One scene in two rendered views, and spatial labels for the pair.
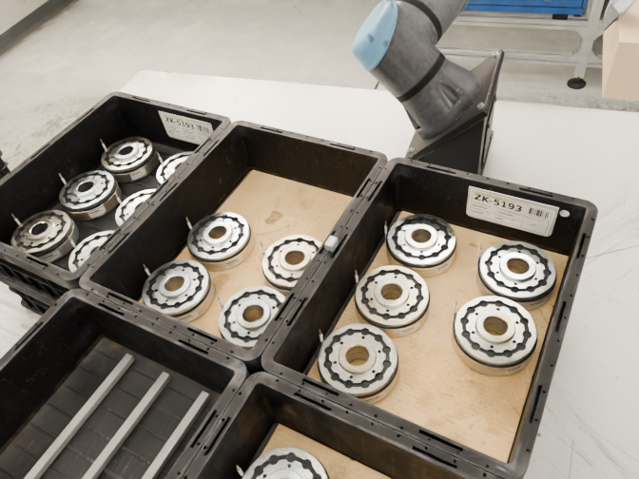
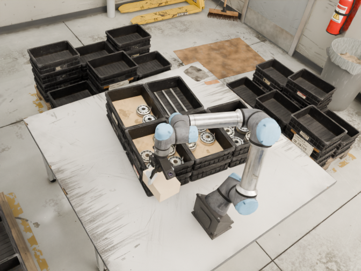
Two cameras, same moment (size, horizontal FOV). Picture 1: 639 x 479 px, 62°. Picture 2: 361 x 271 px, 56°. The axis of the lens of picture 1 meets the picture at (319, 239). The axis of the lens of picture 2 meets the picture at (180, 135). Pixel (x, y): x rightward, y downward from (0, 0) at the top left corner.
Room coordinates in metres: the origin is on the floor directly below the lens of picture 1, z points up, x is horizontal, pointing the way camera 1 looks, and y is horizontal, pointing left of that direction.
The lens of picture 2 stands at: (1.00, -1.43, 2.50)
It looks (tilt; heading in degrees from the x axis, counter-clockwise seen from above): 46 degrees down; 110
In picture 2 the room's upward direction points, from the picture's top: 9 degrees clockwise
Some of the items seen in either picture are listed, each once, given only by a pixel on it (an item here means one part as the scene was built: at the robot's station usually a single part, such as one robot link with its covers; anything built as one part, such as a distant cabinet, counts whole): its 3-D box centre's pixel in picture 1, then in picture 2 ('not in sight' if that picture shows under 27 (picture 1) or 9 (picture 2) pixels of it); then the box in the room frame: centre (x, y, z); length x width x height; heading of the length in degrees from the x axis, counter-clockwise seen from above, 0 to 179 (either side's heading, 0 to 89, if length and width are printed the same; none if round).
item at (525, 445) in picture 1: (440, 283); (158, 146); (0.39, -0.14, 0.92); 0.40 x 0.30 x 0.02; 144
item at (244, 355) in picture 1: (243, 220); (200, 133); (0.57, 0.10, 0.92); 0.40 x 0.30 x 0.02; 144
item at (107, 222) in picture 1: (111, 196); (236, 127); (0.74, 0.35, 0.87); 0.40 x 0.30 x 0.11; 144
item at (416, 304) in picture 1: (391, 295); (167, 149); (0.43, -0.08, 0.86); 0.10 x 0.10 x 0.01
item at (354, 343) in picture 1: (357, 355); not in sight; (0.35, -0.02, 0.86); 0.05 x 0.05 x 0.01
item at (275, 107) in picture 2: not in sight; (275, 118); (0.94, 1.29, 0.31); 0.40 x 0.30 x 0.34; 153
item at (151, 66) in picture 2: not in sight; (147, 76); (-0.43, 1.15, 0.31); 0.40 x 0.30 x 0.34; 63
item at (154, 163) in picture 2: not in sight; (159, 158); (0.56, -0.46, 1.24); 0.09 x 0.08 x 0.12; 153
